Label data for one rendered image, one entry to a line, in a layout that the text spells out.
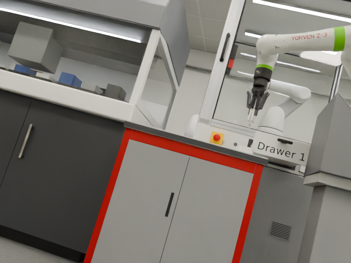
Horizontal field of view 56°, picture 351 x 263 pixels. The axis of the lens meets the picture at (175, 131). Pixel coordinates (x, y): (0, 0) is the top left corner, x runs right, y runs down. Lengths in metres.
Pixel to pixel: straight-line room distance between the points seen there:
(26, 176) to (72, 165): 0.27
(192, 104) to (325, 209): 4.21
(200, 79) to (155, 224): 4.36
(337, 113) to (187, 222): 0.73
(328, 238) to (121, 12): 1.55
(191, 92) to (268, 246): 3.86
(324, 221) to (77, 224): 1.22
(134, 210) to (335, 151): 0.83
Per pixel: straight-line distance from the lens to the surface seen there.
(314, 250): 1.46
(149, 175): 1.40
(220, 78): 2.08
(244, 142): 2.00
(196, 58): 5.72
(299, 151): 1.76
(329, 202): 1.46
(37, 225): 2.02
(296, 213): 2.03
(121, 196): 1.42
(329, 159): 1.40
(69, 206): 1.94
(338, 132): 1.42
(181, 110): 5.45
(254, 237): 2.00
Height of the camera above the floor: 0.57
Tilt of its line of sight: 8 degrees up
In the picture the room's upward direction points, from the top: 16 degrees clockwise
